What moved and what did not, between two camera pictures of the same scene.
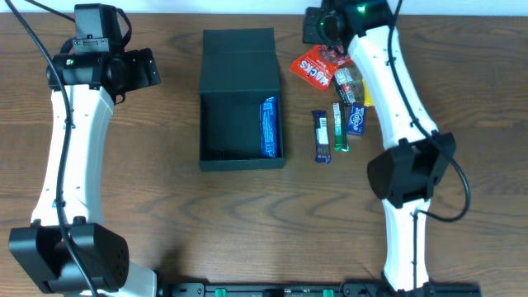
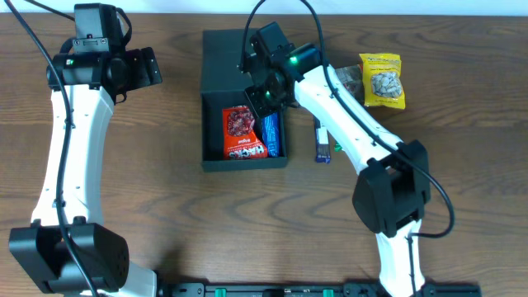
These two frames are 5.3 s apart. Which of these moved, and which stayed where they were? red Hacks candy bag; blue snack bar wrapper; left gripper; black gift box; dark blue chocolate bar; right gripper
Moved: right gripper; red Hacks candy bag
Stayed: blue snack bar wrapper; dark blue chocolate bar; left gripper; black gift box
